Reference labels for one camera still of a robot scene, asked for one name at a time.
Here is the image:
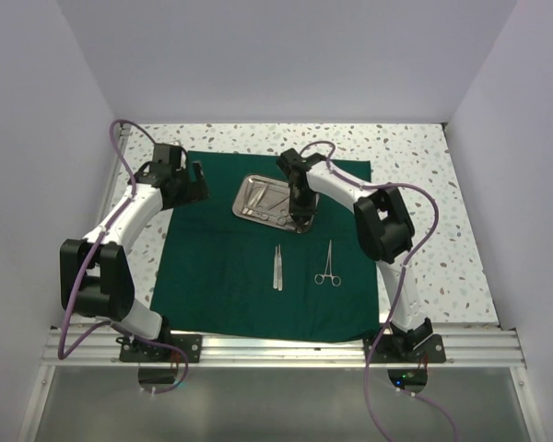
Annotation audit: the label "steel instrument tray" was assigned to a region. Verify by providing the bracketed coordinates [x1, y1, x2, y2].
[232, 174, 312, 233]

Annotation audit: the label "steel scalpel handle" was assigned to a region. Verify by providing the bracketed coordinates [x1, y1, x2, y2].
[276, 244, 284, 291]
[273, 246, 281, 290]

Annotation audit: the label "steel hemostat forceps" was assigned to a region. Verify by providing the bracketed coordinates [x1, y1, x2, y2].
[314, 240, 341, 287]

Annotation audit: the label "green surgical cloth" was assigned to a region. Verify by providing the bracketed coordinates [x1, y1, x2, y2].
[151, 152, 380, 343]

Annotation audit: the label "steel surgical scissors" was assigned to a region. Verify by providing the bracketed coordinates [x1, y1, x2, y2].
[268, 196, 289, 226]

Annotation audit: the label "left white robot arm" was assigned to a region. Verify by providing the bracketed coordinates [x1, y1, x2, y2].
[59, 144, 209, 362]

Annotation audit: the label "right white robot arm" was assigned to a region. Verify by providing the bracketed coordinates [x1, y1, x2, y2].
[276, 148, 433, 362]

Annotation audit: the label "steel tweezers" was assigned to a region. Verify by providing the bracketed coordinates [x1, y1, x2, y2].
[249, 185, 267, 208]

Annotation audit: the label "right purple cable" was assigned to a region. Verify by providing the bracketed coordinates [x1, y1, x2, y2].
[363, 140, 460, 442]

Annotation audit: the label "purple cable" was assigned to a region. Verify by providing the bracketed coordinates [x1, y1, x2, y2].
[56, 119, 189, 395]
[363, 140, 460, 442]

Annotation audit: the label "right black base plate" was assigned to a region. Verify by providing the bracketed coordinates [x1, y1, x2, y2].
[370, 334, 447, 364]

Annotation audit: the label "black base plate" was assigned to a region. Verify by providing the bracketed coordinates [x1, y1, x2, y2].
[115, 333, 203, 364]
[370, 334, 447, 364]

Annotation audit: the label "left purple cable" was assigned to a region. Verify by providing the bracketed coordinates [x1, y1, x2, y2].
[56, 119, 189, 395]

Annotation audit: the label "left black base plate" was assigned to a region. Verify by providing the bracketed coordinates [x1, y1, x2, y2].
[115, 333, 203, 364]

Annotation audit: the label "aluminium frame rail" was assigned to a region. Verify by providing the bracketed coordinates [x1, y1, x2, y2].
[19, 122, 546, 441]

